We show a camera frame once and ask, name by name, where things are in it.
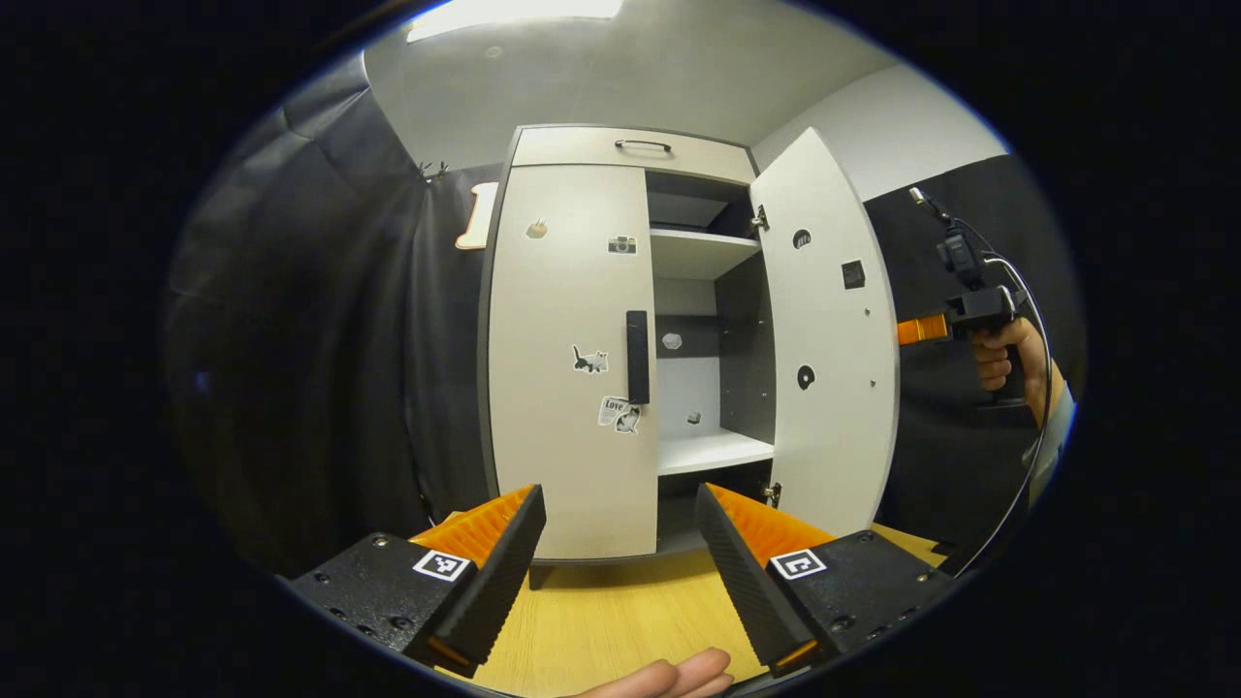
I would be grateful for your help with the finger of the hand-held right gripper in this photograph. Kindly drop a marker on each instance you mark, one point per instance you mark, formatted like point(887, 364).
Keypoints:
point(923, 330)

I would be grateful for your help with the black backdrop cloth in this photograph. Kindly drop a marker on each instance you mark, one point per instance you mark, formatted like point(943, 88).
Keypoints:
point(320, 339)

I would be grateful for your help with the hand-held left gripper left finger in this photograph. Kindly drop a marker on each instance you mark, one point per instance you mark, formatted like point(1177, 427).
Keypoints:
point(499, 582)

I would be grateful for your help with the cabinet door with camera sticker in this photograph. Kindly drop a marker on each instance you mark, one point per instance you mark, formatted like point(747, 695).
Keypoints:
point(562, 436)

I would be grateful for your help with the grey double-door shoe cabinet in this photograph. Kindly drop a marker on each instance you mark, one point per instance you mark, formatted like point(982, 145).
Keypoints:
point(708, 451)

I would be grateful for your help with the ceiling light panel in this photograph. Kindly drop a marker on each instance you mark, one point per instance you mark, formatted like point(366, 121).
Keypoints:
point(514, 12)

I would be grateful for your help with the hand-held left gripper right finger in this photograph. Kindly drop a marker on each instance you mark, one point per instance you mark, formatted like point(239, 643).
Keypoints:
point(747, 582)

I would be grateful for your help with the metal backdrop clip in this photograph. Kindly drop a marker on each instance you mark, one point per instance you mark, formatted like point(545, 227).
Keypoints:
point(432, 173)

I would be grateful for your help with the cabinet door with headphones sticker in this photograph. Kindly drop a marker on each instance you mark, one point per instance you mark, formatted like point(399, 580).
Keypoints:
point(834, 436)

